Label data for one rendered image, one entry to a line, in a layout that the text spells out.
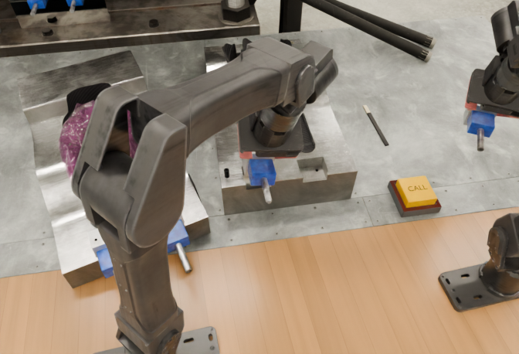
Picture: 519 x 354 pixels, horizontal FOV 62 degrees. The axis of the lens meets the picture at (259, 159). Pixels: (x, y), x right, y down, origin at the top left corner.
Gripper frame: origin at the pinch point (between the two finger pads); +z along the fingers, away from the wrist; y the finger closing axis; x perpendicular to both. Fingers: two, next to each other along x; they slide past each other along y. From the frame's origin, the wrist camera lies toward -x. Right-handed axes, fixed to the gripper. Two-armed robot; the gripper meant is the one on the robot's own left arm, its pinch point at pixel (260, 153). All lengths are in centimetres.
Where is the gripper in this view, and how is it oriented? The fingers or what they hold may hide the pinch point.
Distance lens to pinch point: 76.8
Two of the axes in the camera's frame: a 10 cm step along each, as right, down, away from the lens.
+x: 0.8, 9.3, -3.7
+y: -9.8, 0.1, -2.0
